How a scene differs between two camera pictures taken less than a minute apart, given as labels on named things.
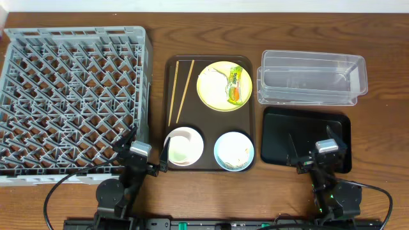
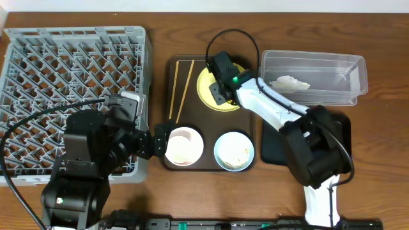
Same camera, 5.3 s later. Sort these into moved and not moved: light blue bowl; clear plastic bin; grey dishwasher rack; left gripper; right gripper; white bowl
Moved: right gripper; left gripper
Not moved: white bowl; light blue bowl; grey dishwasher rack; clear plastic bin
